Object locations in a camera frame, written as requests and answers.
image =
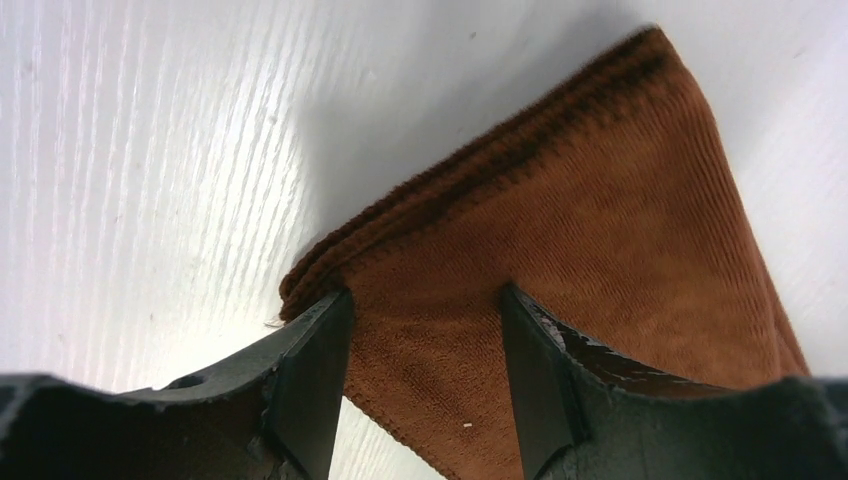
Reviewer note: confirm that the brown towel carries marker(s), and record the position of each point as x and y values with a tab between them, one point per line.
611	202

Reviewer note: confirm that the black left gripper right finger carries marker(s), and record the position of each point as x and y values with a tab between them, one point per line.
585	411

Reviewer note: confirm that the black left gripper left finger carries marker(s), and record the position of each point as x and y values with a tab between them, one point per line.
268	411

